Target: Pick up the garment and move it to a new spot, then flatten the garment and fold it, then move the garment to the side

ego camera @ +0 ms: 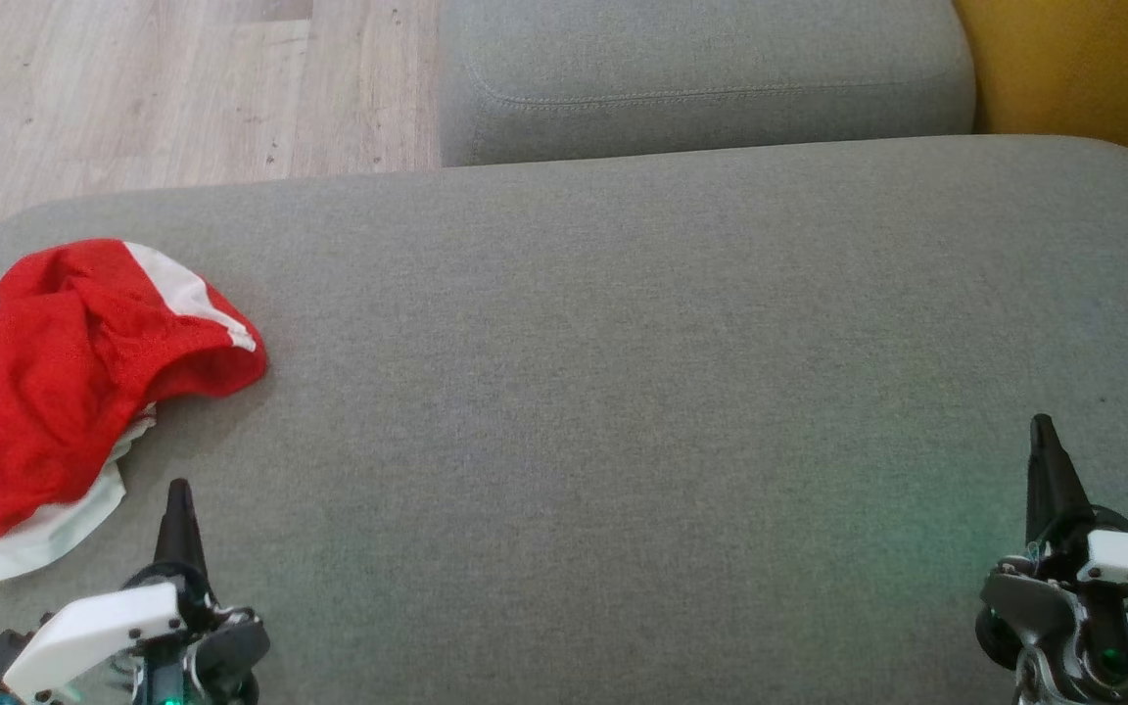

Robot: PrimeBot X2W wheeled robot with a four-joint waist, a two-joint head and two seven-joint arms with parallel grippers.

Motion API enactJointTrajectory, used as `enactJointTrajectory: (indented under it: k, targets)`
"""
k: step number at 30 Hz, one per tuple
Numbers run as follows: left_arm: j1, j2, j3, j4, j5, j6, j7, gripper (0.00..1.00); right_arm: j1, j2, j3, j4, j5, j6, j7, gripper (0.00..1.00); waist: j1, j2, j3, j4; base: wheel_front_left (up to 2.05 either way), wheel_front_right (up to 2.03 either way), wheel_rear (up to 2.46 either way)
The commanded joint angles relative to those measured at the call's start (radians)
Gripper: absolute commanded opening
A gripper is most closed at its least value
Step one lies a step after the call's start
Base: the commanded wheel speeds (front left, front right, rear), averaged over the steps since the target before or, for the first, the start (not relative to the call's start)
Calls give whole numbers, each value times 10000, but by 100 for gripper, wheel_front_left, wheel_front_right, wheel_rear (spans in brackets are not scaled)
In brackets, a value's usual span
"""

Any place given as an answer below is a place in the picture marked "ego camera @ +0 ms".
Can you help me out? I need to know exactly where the yellow sofa backrest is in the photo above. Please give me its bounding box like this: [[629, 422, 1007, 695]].
[[952, 0, 1128, 191]]

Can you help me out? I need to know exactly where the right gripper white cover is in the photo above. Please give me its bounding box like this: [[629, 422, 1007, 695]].
[[975, 413, 1128, 705]]

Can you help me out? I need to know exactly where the grey fabric sofa seat cushion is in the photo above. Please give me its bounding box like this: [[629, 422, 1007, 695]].
[[439, 0, 977, 168]]

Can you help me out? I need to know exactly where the red and white basketball jersey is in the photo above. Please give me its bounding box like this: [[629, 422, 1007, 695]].
[[0, 238, 269, 583]]

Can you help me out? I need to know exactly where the large grey fabric sofa ottoman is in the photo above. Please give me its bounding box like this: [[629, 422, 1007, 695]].
[[0, 135, 1128, 705]]

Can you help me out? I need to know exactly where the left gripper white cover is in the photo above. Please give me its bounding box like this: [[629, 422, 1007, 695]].
[[0, 478, 271, 705]]

